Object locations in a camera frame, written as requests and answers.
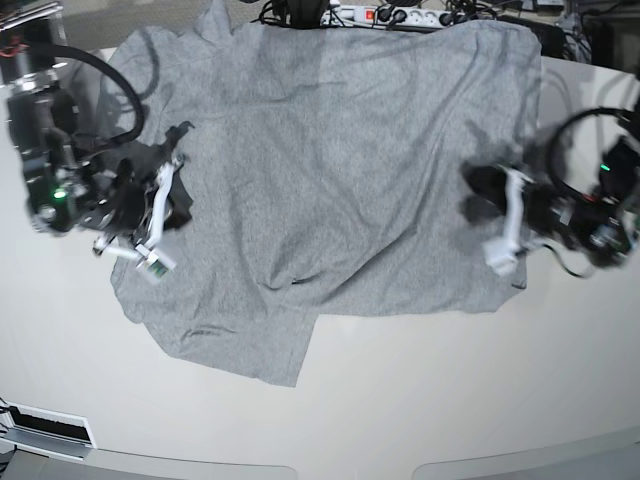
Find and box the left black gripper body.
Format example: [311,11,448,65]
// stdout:
[459,162,571,241]

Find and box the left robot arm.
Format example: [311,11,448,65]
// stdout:
[463,137,639,275]

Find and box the white power strip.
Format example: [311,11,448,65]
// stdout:
[320,4,465,32]

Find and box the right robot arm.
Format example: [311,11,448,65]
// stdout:
[1,1,193,245]

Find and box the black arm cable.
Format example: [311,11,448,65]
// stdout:
[547,107,639,201]
[49,43,149,151]

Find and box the white slotted table bracket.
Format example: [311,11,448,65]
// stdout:
[1,400,98,462]

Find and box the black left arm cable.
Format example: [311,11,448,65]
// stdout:
[547,107,639,201]

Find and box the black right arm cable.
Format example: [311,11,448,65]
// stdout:
[49,43,149,151]

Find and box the grey t-shirt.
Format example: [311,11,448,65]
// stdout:
[110,1,541,387]

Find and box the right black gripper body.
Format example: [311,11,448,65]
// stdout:
[94,153,193,240]

